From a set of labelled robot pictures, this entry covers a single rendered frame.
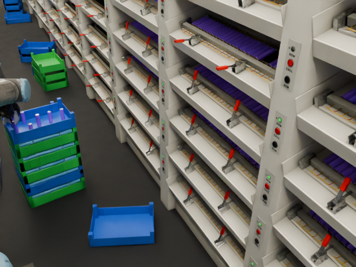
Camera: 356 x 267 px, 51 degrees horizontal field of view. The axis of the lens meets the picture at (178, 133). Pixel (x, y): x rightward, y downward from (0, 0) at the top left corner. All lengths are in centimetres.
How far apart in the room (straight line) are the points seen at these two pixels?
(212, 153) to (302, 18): 69
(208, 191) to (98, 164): 96
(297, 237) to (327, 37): 57
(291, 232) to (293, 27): 58
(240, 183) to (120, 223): 82
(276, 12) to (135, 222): 127
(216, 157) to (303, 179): 44
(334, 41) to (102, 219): 144
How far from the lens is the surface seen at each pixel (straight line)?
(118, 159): 234
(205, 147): 145
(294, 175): 106
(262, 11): 104
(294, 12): 92
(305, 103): 96
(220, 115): 129
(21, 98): 154
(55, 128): 189
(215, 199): 150
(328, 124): 93
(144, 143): 214
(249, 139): 117
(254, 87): 107
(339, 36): 88
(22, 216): 208
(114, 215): 197
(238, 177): 131
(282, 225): 118
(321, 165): 105
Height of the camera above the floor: 138
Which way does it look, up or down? 33 degrees down
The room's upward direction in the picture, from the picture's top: 1 degrees clockwise
